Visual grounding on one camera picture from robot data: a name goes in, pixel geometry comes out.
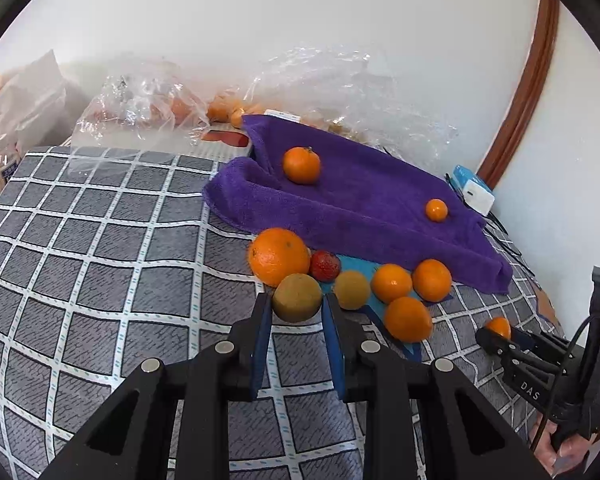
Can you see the red strawberry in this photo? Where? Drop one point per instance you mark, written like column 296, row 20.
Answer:
column 324, row 266

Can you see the orange mandarin middle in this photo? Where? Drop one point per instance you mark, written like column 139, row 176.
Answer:
column 391, row 282

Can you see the orange mandarin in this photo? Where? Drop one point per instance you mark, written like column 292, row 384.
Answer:
column 432, row 280
column 408, row 320
column 391, row 282

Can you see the mandarin on purple towel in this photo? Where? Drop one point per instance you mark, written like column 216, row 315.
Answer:
column 302, row 165

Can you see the oranges in background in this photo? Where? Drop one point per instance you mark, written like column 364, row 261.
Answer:
column 226, row 108

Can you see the purple towel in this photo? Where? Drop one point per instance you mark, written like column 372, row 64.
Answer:
column 366, row 204

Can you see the yellow-brown kiwi fruit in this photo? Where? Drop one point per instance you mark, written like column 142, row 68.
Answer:
column 351, row 289

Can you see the brown wooden door frame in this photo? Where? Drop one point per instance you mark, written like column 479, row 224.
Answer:
column 526, row 97

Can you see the red and white tray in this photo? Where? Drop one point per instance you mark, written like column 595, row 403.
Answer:
column 223, row 145

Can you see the white paper bag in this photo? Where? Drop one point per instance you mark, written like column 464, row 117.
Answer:
column 37, row 107

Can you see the orange mandarin right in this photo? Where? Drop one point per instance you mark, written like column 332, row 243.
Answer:
column 432, row 280

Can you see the grey checkered table cloth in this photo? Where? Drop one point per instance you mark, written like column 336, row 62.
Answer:
column 107, row 259

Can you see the small mandarin on towel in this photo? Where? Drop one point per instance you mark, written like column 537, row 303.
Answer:
column 436, row 210

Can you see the clear plastic bag left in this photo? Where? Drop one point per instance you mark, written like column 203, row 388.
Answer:
column 144, row 105

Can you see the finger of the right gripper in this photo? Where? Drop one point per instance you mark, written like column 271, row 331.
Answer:
column 539, row 343
column 497, row 346

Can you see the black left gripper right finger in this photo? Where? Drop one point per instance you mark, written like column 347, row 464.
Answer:
column 420, row 418

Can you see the brown kiwi fruit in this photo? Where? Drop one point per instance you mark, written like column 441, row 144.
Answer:
column 297, row 298

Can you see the white and blue box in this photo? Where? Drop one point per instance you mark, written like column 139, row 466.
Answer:
column 476, row 194

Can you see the person's right hand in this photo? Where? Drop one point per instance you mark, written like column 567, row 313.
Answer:
column 575, row 458

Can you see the orange mandarin front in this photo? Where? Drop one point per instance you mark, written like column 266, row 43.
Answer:
column 408, row 320

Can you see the large orange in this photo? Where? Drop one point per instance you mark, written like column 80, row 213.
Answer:
column 276, row 253

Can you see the blue cloth under fruits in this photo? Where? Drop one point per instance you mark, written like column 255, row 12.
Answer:
column 375, row 309

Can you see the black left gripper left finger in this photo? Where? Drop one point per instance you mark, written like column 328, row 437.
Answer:
column 172, row 412

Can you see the clear plastic wrap right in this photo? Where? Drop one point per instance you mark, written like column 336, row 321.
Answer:
column 351, row 93

